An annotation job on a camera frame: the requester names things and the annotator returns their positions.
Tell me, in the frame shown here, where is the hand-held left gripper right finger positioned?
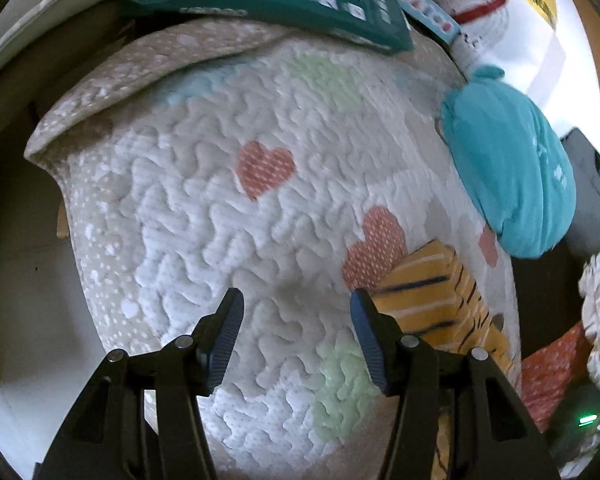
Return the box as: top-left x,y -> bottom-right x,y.
350,288 -> 563,480

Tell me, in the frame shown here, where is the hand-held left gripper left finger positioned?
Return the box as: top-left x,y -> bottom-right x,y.
32,287 -> 245,480

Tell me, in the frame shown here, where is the yellow striped garment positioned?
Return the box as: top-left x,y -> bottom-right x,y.
374,240 -> 514,480

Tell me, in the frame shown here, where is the orange dotted cloth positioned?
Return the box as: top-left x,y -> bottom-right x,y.
521,324 -> 597,432

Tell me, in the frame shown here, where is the quilted blanket with hearts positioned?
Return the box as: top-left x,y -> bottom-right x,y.
24,17 -> 523,480

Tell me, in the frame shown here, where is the tan cardboard piece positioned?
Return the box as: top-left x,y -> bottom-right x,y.
55,204 -> 72,239

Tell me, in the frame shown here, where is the turquoise garment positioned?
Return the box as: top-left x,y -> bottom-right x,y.
437,64 -> 577,260

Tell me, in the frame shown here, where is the grey cloth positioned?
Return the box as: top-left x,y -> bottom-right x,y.
561,129 -> 600,261

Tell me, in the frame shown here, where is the strip with coloured dots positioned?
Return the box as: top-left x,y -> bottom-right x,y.
382,0 -> 462,47

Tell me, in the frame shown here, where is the white red patterned cloth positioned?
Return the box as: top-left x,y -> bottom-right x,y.
380,0 -> 567,133

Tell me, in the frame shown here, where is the white cushion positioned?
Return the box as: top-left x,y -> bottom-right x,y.
0,0 -> 142,92

